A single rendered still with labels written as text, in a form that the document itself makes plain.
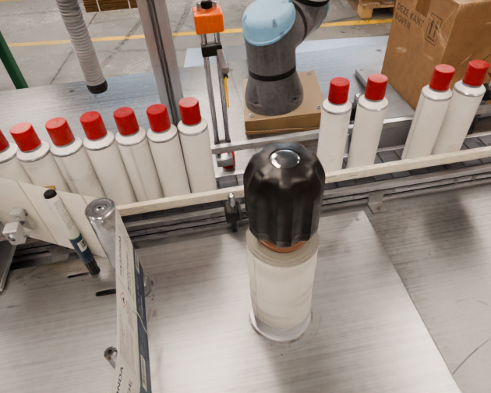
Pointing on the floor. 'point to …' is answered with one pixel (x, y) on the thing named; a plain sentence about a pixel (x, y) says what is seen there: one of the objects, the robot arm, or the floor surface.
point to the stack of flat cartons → (108, 5)
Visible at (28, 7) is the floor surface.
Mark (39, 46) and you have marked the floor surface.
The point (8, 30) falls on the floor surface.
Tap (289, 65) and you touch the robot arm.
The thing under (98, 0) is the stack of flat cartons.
